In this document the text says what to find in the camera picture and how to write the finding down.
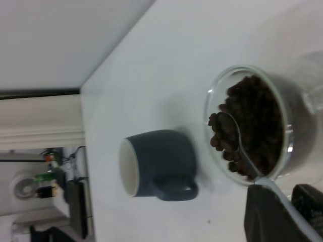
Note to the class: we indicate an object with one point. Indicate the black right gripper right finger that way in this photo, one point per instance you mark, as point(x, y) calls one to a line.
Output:
point(310, 204)

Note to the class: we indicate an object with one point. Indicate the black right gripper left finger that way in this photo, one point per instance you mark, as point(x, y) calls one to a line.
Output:
point(265, 219)

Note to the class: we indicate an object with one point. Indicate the dark grey ceramic mug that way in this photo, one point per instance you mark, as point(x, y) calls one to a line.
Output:
point(164, 156)

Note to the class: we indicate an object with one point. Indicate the roasted coffee beans pile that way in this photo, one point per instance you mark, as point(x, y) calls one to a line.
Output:
point(260, 113)

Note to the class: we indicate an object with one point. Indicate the black flat box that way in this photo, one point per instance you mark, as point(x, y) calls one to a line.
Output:
point(77, 209)

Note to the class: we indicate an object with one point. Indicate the black and beige plug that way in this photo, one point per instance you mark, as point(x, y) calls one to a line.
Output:
point(46, 191)

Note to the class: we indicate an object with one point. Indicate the small orange connector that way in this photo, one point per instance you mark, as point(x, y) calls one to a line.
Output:
point(49, 157)

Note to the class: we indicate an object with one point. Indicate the green circuit board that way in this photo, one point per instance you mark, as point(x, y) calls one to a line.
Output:
point(44, 177)

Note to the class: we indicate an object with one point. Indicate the white round fixture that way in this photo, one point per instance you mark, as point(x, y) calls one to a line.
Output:
point(22, 187)

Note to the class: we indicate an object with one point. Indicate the white ribbed wall moulding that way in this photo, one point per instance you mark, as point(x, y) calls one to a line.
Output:
point(38, 126)

